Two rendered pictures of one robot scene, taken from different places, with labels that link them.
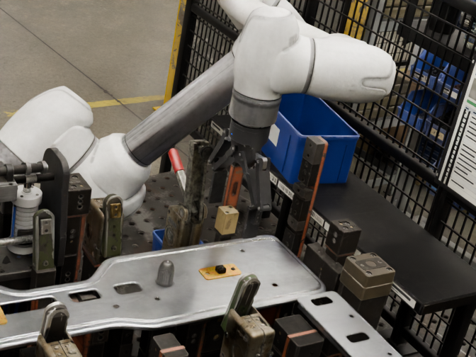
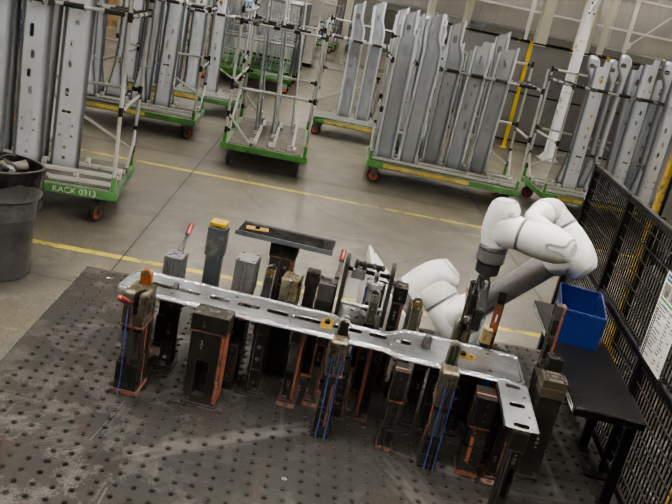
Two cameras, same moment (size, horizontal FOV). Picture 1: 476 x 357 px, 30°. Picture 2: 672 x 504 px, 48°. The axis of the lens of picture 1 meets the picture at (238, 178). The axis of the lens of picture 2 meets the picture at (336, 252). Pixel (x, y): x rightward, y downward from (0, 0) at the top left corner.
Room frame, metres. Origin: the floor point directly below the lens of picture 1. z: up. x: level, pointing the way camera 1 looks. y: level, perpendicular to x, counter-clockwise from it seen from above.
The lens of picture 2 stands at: (-0.57, -1.05, 2.03)
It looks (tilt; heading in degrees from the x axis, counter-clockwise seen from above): 18 degrees down; 39
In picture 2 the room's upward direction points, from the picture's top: 12 degrees clockwise
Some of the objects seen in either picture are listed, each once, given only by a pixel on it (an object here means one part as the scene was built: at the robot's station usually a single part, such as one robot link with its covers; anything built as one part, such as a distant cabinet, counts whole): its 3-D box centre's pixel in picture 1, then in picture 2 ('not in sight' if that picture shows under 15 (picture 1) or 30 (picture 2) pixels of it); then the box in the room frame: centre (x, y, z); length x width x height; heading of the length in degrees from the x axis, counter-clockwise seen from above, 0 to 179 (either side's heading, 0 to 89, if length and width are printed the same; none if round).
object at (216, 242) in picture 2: not in sight; (210, 279); (1.23, 0.97, 0.92); 0.08 x 0.08 x 0.44; 36
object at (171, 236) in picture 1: (174, 278); (452, 366); (1.65, 0.09, 0.88); 0.07 x 0.06 x 0.35; 36
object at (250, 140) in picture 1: (246, 142); (485, 275); (1.52, 0.00, 1.29); 0.08 x 0.07 x 0.09; 36
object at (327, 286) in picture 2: not in sight; (319, 328); (1.39, 0.52, 0.89); 0.13 x 0.11 x 0.38; 36
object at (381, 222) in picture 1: (334, 195); (580, 355); (1.93, -0.24, 1.02); 0.90 x 0.22 x 0.03; 36
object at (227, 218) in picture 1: (214, 280); (474, 374); (1.67, 0.01, 0.88); 0.04 x 0.04 x 0.36; 36
